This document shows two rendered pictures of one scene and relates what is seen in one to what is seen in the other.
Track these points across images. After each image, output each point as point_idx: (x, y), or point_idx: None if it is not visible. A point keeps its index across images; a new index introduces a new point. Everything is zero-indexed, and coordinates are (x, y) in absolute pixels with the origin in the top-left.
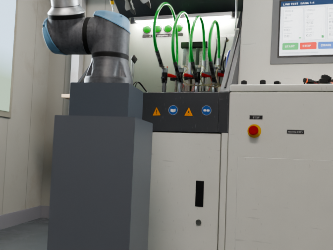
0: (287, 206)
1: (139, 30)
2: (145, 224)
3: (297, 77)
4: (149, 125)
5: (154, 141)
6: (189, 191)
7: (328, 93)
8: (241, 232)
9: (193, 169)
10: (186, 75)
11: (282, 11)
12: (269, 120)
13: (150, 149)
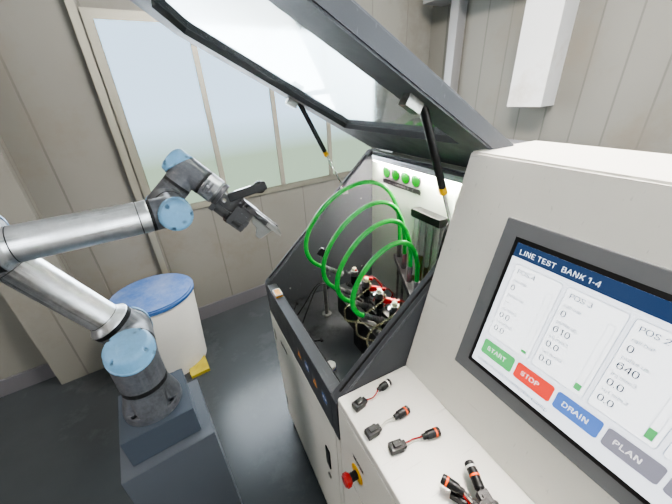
0: None
1: (381, 170)
2: (223, 498)
3: (488, 419)
4: (199, 443)
5: (302, 377)
6: (323, 445)
7: None
8: None
9: (323, 433)
10: (373, 290)
11: (512, 267)
12: (369, 487)
13: (215, 452)
